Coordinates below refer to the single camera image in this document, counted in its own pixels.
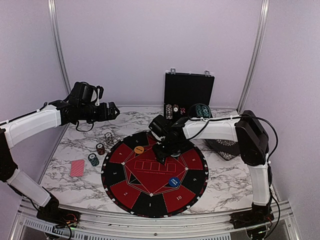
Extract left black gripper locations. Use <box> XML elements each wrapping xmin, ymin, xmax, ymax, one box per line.
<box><xmin>78</xmin><ymin>101</ymin><xmax>119</xmax><ymax>124</ymax></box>

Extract orange dealer button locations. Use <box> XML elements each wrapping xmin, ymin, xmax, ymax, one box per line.
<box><xmin>134</xmin><ymin>146</ymin><xmax>145</xmax><ymax>154</ymax></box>

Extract white black poker chip stack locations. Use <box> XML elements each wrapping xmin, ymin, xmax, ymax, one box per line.
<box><xmin>104</xmin><ymin>132</ymin><xmax>114</xmax><ymax>146</ymax></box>

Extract red poker chip stack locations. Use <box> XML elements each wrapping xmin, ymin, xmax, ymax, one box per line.
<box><xmin>96</xmin><ymin>143</ymin><xmax>106</xmax><ymax>156</ymax></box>

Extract green poker chip stack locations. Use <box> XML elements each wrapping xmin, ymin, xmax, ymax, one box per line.
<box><xmin>88</xmin><ymin>153</ymin><xmax>100</xmax><ymax>167</ymax></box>

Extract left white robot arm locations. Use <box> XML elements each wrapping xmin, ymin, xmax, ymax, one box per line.
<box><xmin>0</xmin><ymin>100</ymin><xmax>120</xmax><ymax>223</ymax></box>

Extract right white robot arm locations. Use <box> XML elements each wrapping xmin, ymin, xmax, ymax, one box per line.
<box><xmin>148</xmin><ymin>110</ymin><xmax>274</xmax><ymax>224</ymax></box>

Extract white chips row in case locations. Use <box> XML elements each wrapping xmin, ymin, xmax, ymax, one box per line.
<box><xmin>164</xmin><ymin>104</ymin><xmax>173</xmax><ymax>120</ymax></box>

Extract blue blind button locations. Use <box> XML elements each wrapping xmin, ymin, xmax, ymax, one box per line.
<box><xmin>168</xmin><ymin>177</ymin><xmax>180</xmax><ymax>188</ymax></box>

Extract red dice in case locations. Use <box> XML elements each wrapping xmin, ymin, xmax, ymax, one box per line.
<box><xmin>180</xmin><ymin>107</ymin><xmax>186</xmax><ymax>115</ymax></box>

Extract green chips row in case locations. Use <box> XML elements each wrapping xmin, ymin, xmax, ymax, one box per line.
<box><xmin>188</xmin><ymin>103</ymin><xmax>212</xmax><ymax>119</ymax></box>

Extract round red black poker mat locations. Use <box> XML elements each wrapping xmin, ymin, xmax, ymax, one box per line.
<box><xmin>101</xmin><ymin>131</ymin><xmax>209</xmax><ymax>218</ymax></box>

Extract black poker chip case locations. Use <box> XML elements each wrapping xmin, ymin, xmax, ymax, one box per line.
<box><xmin>163</xmin><ymin>68</ymin><xmax>215</xmax><ymax>121</ymax></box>

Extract red playing card deck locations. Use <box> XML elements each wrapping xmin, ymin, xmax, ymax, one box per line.
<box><xmin>70</xmin><ymin>159</ymin><xmax>85</xmax><ymax>177</ymax></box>

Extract black floral square plate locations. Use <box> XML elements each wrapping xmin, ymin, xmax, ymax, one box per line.
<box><xmin>205</xmin><ymin>139</ymin><xmax>240</xmax><ymax>161</ymax></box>

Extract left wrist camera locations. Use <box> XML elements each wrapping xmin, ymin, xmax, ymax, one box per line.
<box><xmin>68</xmin><ymin>81</ymin><xmax>104</xmax><ymax>108</ymax></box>

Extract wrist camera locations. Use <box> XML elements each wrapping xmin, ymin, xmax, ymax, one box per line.
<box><xmin>148</xmin><ymin>114</ymin><xmax>173</xmax><ymax>142</ymax></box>
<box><xmin>68</xmin><ymin>81</ymin><xmax>104</xmax><ymax>108</ymax></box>

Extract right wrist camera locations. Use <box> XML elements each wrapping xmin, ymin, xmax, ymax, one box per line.
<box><xmin>148</xmin><ymin>114</ymin><xmax>173</xmax><ymax>142</ymax></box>

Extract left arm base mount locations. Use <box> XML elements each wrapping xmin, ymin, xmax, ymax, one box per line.
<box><xmin>36</xmin><ymin>199</ymin><xmax>80</xmax><ymax>228</ymax></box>

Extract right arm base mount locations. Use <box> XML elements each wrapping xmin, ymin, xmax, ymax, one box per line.
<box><xmin>229</xmin><ymin>203</ymin><xmax>275</xmax><ymax>229</ymax></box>

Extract left aluminium corner post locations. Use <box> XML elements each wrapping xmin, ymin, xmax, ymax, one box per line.
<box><xmin>47</xmin><ymin>0</ymin><xmax>71</xmax><ymax>94</ymax></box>

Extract aluminium corner post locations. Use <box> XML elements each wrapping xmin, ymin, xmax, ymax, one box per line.
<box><xmin>236</xmin><ymin>0</ymin><xmax>270</xmax><ymax>113</ymax></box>
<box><xmin>47</xmin><ymin>0</ymin><xmax>71</xmax><ymax>94</ymax></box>

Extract aluminium front rail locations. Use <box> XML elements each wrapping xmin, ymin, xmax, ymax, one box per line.
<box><xmin>8</xmin><ymin>200</ymin><xmax>302</xmax><ymax>240</ymax></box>

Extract right aluminium corner post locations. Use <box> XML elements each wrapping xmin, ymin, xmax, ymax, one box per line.
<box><xmin>236</xmin><ymin>0</ymin><xmax>270</xmax><ymax>113</ymax></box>

